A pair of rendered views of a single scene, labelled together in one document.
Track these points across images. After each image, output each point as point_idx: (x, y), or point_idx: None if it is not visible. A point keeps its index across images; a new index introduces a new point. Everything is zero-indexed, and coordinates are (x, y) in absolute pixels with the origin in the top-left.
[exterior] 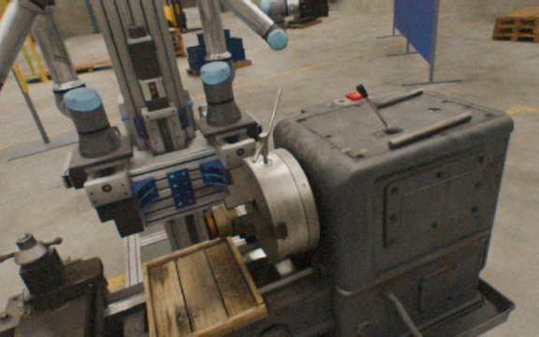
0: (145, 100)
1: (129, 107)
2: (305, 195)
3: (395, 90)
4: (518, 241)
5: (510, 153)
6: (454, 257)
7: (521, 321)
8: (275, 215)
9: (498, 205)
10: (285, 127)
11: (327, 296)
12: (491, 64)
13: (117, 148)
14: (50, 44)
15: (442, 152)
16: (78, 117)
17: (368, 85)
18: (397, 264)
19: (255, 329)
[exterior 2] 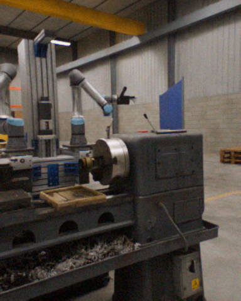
0: (42, 129)
1: (31, 133)
2: (124, 148)
3: None
4: (237, 246)
5: (231, 210)
6: (187, 196)
7: (239, 278)
8: (113, 153)
9: (225, 231)
10: (113, 135)
11: (132, 204)
12: (219, 172)
13: (26, 147)
14: (4, 97)
15: (176, 138)
16: (12, 128)
17: None
18: (162, 190)
19: (99, 211)
